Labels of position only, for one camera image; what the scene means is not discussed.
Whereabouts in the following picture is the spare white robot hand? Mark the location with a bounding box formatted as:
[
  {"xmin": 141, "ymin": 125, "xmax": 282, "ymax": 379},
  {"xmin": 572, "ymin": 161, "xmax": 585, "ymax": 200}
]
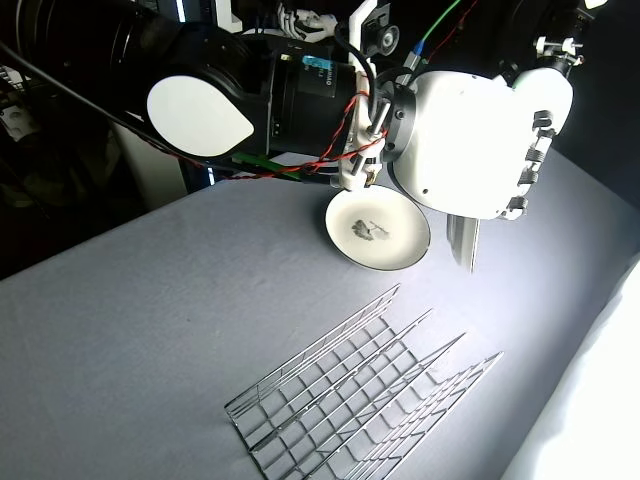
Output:
[{"xmin": 277, "ymin": 2, "xmax": 346, "ymax": 41}]

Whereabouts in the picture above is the white robot torso column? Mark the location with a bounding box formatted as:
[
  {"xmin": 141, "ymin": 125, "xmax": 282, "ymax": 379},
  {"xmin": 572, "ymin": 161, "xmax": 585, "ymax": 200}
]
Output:
[{"xmin": 112, "ymin": 0, "xmax": 241, "ymax": 206}]

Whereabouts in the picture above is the metal wire dish rack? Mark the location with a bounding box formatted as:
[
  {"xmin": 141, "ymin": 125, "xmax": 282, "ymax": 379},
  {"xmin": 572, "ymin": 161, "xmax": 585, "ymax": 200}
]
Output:
[{"xmin": 223, "ymin": 282, "xmax": 504, "ymax": 480}]

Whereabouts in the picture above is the white plate with dark rim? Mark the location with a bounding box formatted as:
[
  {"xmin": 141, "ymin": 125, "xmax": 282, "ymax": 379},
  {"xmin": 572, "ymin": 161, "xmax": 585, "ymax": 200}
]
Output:
[
  {"xmin": 444, "ymin": 212, "xmax": 481, "ymax": 275},
  {"xmin": 324, "ymin": 184, "xmax": 432, "ymax": 272}
]

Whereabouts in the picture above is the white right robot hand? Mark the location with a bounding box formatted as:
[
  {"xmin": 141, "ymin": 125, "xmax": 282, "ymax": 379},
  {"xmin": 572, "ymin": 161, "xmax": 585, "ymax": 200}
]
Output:
[{"xmin": 389, "ymin": 72, "xmax": 557, "ymax": 221}]

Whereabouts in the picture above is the background person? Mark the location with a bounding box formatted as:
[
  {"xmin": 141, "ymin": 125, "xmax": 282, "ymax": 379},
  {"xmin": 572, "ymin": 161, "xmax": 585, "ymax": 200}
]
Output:
[{"xmin": 0, "ymin": 99, "xmax": 126, "ymax": 221}]

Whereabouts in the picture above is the green cable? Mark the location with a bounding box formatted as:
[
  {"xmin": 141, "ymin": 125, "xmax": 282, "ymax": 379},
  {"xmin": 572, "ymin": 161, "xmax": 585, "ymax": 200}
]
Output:
[
  {"xmin": 234, "ymin": 152, "xmax": 311, "ymax": 176},
  {"xmin": 422, "ymin": 0, "xmax": 462, "ymax": 47}
]

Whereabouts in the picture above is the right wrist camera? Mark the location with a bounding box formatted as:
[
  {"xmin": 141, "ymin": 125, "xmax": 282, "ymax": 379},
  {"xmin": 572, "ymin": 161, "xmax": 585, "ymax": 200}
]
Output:
[{"xmin": 348, "ymin": 0, "xmax": 401, "ymax": 59}]

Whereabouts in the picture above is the grey cable connector box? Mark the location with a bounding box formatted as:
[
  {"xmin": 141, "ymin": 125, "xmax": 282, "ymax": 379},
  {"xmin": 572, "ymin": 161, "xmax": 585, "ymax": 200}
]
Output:
[{"xmin": 402, "ymin": 42, "xmax": 429, "ymax": 79}]

